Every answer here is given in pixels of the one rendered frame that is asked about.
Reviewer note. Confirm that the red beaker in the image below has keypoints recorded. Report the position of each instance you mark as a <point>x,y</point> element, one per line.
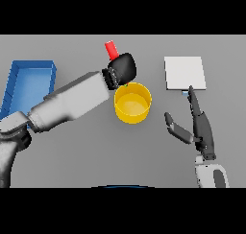
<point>111,50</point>

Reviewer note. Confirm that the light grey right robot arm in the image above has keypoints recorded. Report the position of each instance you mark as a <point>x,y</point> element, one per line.
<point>208,175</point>

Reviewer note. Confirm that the yellow bowl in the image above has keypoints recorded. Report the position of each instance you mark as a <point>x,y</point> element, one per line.
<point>133,105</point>

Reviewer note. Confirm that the blue tray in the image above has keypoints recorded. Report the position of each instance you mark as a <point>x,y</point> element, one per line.
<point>27,86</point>

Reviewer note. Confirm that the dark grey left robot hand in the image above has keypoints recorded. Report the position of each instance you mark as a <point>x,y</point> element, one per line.
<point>123,68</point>

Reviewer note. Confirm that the pale square measuring scale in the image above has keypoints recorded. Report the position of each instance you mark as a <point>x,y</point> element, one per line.
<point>184,72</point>

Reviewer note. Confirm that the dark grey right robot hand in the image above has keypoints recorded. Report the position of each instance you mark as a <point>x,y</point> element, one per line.
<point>201,126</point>

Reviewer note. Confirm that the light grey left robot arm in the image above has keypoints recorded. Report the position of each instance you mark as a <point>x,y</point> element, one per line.
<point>73,100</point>

